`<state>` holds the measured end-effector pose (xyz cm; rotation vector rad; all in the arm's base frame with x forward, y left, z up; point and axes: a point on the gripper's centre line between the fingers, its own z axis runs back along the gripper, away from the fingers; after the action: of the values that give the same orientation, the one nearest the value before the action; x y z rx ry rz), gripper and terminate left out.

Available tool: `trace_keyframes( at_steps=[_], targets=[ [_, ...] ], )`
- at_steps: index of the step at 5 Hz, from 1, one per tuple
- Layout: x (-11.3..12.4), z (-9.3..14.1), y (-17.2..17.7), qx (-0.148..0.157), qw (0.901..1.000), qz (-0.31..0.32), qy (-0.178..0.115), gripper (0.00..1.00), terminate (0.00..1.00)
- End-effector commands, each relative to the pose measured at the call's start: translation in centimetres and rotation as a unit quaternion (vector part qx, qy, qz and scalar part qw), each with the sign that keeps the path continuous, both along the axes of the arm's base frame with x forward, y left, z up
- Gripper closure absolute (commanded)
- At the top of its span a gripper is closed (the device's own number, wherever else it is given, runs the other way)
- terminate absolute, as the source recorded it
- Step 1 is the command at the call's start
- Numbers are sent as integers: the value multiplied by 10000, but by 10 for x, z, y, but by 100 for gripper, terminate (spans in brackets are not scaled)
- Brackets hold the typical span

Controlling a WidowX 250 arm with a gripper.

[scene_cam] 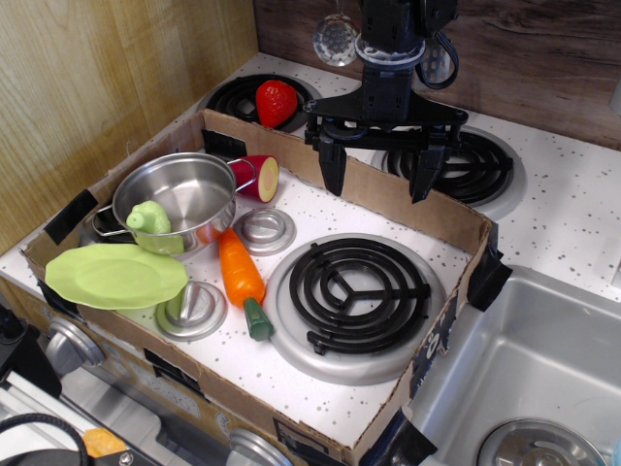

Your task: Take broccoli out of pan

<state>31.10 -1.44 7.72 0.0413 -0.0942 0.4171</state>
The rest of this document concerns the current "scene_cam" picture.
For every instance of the silver stove knob lower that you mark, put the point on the silver stove knob lower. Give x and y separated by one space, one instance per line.
195 313

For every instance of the silver front knob left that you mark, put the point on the silver front knob left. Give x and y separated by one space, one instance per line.
69 348

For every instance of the hanging round metal strainer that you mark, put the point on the hanging round metal strainer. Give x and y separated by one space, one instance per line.
334 38

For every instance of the halved red toy fruit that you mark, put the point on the halved red toy fruit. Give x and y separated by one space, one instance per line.
259 178

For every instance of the hanging metal slotted spatula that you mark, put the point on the hanging metal slotted spatula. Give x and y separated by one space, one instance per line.
435 65

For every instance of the small stainless steel pot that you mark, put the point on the small stainless steel pot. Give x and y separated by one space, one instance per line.
197 192

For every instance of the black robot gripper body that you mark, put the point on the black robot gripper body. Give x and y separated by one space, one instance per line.
383 113

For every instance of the orange toy carrot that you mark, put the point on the orange toy carrot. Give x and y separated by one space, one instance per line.
243 284

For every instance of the black burner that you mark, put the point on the black burner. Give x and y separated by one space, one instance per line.
485 173
101 227
236 98
352 309

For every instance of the light green toy broccoli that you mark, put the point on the light green toy broccoli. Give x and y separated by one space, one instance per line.
153 229

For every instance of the front left black burner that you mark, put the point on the front left black burner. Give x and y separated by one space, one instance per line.
101 227

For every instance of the stainless steel sink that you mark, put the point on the stainless steel sink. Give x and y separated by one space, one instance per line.
544 349

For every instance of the front right black burner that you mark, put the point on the front right black burner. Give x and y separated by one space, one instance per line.
352 309

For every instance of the brown cardboard fence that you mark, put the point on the brown cardboard fence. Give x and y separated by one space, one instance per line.
310 422

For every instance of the red toy strawberry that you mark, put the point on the red toy strawberry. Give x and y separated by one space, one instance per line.
276 102

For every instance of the silver front knob middle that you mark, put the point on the silver front knob middle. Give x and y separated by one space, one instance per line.
249 449

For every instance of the light green plastic plate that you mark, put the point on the light green plastic plate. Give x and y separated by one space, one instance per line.
115 277

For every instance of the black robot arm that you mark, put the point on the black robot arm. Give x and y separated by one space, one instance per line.
400 42

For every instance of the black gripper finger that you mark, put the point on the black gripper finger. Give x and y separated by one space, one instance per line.
332 161
426 167

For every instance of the back right black burner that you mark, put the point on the back right black burner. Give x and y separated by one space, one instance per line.
485 173

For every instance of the orange object bottom left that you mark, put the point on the orange object bottom left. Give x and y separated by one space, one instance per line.
101 442

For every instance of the back left black burner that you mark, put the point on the back left black burner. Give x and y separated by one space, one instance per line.
236 98

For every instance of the black device left edge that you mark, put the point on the black device left edge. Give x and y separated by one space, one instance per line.
22 354

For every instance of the silver sink drain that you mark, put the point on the silver sink drain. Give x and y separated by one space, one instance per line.
535 441

